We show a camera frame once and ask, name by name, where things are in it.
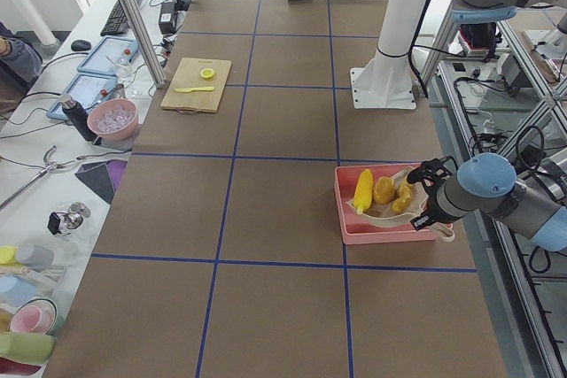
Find pink bowl with clear pieces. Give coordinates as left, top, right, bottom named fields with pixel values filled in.
left=87, top=98, right=139, bottom=141

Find bamboo cutting board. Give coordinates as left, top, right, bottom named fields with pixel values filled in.
left=160, top=58, right=232, bottom=113

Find blue tablet lower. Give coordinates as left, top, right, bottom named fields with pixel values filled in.
left=46, top=73, right=117, bottom=120

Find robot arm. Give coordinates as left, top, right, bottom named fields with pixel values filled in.
left=408, top=0, right=566, bottom=251

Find black power adapter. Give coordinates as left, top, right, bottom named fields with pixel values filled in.
left=158, top=1, right=178, bottom=35

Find pink cup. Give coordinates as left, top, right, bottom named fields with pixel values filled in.
left=9, top=298, right=58, bottom=335

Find yellow toy lemon slices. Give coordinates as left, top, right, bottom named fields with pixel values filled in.
left=199, top=67, right=215, bottom=80

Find black keyboard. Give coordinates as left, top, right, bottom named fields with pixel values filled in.
left=100, top=1, right=129, bottom=36

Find black computer mouse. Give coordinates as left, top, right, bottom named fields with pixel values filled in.
left=70, top=39, right=92, bottom=52

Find yellow plastic knife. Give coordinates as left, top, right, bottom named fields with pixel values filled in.
left=175, top=86, right=215, bottom=94

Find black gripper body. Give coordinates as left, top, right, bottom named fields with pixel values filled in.
left=407, top=156, right=456, bottom=230

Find black water bottle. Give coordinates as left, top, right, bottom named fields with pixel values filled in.
left=59, top=94, right=97, bottom=142

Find green cup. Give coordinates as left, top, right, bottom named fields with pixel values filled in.
left=1, top=332, right=56, bottom=366

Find light blue cup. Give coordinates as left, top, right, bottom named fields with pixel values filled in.
left=0, top=274, right=37, bottom=307

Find blue tablet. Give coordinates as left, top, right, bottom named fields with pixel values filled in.
left=46, top=73, right=117, bottom=120
left=76, top=35, right=138, bottom=75

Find purple cloth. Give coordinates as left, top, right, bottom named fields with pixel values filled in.
left=106, top=159, right=128, bottom=192

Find yellow cup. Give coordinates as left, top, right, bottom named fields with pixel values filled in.
left=0, top=245, right=19, bottom=266

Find person's arm dark sleeve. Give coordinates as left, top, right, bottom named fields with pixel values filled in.
left=1, top=23, right=43, bottom=91

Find yellow toy corn cob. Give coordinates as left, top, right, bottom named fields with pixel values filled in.
left=353, top=169, right=374, bottom=215

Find metal tongs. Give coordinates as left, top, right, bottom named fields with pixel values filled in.
left=0, top=144, right=97, bottom=212

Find toy ginger root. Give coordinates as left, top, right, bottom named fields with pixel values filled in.
left=391, top=181, right=413, bottom=214

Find blue tablet upper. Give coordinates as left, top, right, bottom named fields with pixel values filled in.
left=76, top=35, right=138, bottom=75

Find pink plastic bin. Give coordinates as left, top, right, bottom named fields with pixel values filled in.
left=334, top=162, right=454, bottom=246

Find dark grey cloth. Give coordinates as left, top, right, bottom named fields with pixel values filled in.
left=74, top=162, right=115, bottom=204

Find beige plastic dustpan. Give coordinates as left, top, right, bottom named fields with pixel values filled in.
left=345, top=166, right=456, bottom=244

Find small glass bottle black clip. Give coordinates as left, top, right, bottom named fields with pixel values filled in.
left=47, top=202, right=91, bottom=237

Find grey cup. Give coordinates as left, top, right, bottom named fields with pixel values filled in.
left=15, top=243, right=55, bottom=272

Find aluminium frame post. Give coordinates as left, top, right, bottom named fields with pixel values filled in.
left=118, top=0, right=167, bottom=89

